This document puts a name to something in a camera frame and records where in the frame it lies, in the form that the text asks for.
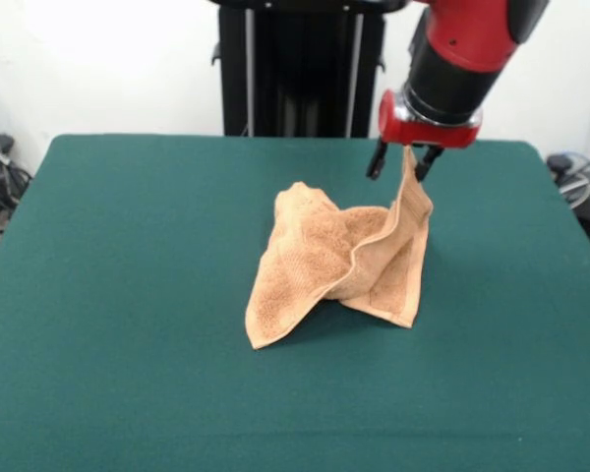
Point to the dark green table cloth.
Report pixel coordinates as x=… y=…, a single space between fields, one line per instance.
x=128 y=344

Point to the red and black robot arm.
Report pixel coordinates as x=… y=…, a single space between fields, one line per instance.
x=457 y=64

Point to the tan terry towel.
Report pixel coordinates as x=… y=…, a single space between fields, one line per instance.
x=300 y=265

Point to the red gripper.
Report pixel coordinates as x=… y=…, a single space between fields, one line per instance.
x=432 y=136

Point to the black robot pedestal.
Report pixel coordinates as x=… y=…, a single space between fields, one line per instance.
x=300 y=69

